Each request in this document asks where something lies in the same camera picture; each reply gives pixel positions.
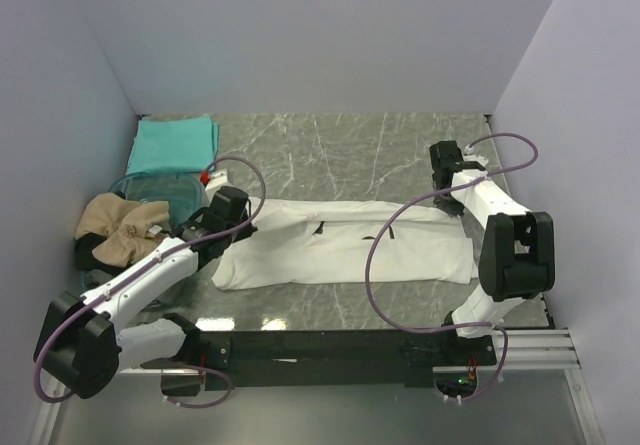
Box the white printed t shirt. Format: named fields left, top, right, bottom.
left=212, top=199, right=477, bottom=290

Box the beige t shirt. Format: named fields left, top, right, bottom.
left=74, top=193, right=170, bottom=270

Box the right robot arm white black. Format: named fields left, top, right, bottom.
left=429, top=140, right=555, bottom=364

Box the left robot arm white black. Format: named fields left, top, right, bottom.
left=34, top=186, right=256, bottom=403

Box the clear blue plastic bin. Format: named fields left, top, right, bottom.
left=79, top=173, right=206, bottom=293

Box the folded teal t shirt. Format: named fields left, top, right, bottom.
left=126, top=116, right=219, bottom=174

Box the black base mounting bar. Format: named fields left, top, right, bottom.
left=139, top=329, right=499, bottom=396

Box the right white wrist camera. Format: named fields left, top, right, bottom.
left=463, top=145, right=488, bottom=166

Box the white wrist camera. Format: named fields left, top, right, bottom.
left=463, top=145, right=488, bottom=166
left=200, top=169, right=230, bottom=200

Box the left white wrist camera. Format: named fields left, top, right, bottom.
left=200, top=169, right=230, bottom=200

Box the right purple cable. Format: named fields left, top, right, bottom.
left=364, top=133, right=541, bottom=402

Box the purple cable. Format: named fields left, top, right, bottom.
left=364, top=133, right=541, bottom=402
left=34, top=156, right=267, bottom=410

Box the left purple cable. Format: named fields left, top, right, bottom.
left=34, top=156, right=267, bottom=410

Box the aluminium rail frame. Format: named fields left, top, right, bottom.
left=31, top=329, right=602, bottom=444

